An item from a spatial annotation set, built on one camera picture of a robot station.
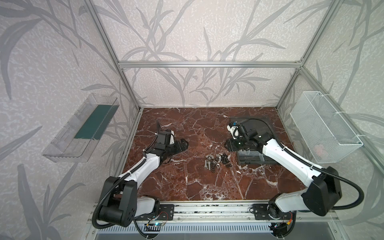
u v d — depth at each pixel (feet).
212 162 2.95
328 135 2.07
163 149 2.22
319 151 2.42
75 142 2.07
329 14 2.42
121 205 1.34
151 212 2.02
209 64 3.08
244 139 2.06
